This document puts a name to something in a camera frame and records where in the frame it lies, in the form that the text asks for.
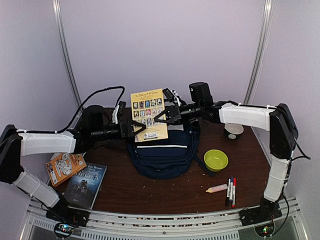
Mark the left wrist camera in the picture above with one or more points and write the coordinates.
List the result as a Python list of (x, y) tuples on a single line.
[(118, 111)]

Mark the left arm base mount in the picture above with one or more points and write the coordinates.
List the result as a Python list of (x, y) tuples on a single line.
[(68, 218)]

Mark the yellow paperback book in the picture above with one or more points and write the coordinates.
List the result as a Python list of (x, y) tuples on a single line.
[(145, 106)]

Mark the orange comic paperback book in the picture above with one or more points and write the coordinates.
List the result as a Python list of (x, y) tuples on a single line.
[(63, 166)]

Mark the aluminium frame post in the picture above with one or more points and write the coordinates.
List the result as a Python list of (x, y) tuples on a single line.
[(260, 51), (56, 4)]

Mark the cream glue tube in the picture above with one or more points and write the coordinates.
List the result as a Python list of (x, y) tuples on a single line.
[(217, 188)]

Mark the blue marker pen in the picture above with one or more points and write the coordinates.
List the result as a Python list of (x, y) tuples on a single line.
[(231, 190)]

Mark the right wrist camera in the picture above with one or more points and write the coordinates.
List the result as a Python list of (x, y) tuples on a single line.
[(172, 96)]

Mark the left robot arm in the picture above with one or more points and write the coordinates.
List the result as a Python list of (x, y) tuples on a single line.
[(90, 129)]

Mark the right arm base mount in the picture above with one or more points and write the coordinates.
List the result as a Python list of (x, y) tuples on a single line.
[(261, 218)]

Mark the right aluminium frame post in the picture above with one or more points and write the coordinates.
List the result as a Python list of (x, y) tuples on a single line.
[(260, 51)]

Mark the dark Wuthering Heights book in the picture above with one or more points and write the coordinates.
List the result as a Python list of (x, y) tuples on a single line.
[(82, 189)]

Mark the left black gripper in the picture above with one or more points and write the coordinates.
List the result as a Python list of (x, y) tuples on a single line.
[(129, 133)]

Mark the red marker pen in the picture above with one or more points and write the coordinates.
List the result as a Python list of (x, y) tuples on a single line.
[(234, 192)]

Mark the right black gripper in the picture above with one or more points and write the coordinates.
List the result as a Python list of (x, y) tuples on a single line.
[(173, 110)]

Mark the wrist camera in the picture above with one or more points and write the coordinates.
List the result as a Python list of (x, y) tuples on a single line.
[(118, 111), (172, 96)]

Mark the dark bowl white inside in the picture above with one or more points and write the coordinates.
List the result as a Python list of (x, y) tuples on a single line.
[(233, 131)]

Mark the black marker pen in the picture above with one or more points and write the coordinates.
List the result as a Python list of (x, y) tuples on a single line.
[(227, 200)]

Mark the front aluminium rail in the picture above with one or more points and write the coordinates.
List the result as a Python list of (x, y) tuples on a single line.
[(219, 225)]

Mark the left aluminium frame post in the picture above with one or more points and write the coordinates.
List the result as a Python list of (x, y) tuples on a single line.
[(56, 4)]

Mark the lime green bowl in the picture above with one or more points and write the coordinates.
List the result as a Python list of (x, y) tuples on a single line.
[(215, 160)]

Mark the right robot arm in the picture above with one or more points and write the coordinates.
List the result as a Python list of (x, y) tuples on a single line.
[(277, 120)]

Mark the navy blue student backpack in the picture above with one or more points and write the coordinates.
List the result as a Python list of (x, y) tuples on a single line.
[(167, 158)]

